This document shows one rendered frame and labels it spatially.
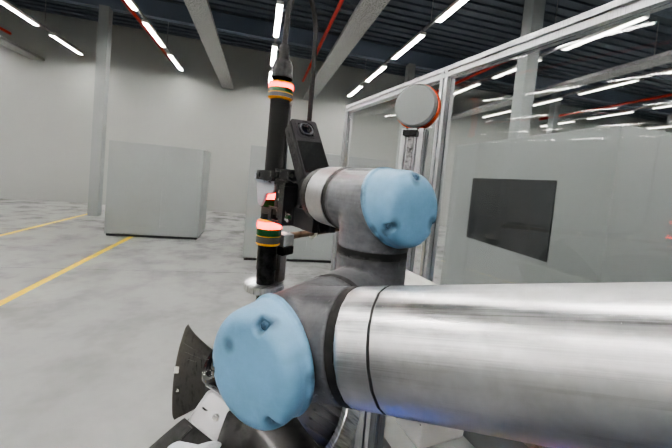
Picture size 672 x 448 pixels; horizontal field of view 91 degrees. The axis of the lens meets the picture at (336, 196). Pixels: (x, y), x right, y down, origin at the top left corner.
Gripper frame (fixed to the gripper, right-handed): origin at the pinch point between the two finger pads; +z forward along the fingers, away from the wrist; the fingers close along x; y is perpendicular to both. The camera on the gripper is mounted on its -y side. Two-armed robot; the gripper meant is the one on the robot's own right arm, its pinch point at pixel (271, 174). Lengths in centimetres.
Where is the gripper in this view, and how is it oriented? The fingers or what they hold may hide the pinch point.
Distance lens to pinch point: 61.0
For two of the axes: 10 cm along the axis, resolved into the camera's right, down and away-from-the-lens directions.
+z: -5.5, -0.9, 8.3
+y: -0.9, 9.9, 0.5
